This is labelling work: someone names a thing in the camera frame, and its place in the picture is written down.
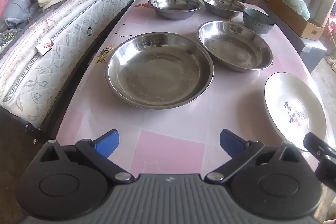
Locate long cardboard box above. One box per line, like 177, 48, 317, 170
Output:
267, 0, 324, 41

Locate large steel basin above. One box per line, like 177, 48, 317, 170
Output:
105, 32, 214, 110

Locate grey box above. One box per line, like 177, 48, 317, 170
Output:
288, 32, 327, 73

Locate white ceramic plate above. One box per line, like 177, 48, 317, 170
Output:
264, 72, 327, 151

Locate small steel bowl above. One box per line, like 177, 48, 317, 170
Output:
202, 0, 245, 19
148, 0, 202, 20

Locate teal plastic bag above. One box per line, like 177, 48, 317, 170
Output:
282, 0, 310, 20

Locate medium steel basin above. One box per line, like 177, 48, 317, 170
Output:
197, 20, 273, 73

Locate white quilted mattress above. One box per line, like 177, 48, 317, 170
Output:
1, 0, 132, 127

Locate teal ceramic bowl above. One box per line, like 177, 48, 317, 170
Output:
243, 8, 275, 35

